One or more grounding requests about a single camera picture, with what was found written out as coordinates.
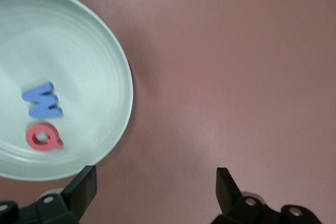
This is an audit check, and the blue foam letter W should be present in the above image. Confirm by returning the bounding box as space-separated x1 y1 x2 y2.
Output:
22 81 64 119

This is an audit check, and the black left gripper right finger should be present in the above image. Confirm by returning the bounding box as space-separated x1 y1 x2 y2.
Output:
209 167 323 224

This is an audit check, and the red foam letter Q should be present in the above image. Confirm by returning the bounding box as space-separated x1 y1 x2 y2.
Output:
25 122 64 153

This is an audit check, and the green round plate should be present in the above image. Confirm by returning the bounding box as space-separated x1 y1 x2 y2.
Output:
0 0 134 182

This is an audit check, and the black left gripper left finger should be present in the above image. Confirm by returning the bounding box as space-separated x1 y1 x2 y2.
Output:
0 165 98 224

